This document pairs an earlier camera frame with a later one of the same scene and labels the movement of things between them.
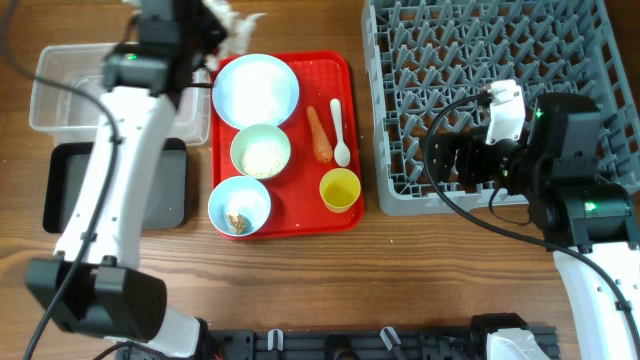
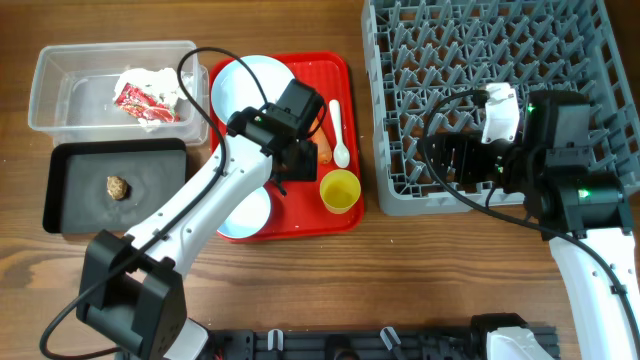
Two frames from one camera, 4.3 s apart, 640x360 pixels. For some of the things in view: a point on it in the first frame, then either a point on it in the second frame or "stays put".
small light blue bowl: x=239 y=195 stays put
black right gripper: x=445 y=160 stays put
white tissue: x=238 y=28 -> x=162 y=84
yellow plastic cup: x=339 y=189 stays put
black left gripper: x=214 y=24 -> x=307 y=170
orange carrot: x=322 y=145 stays put
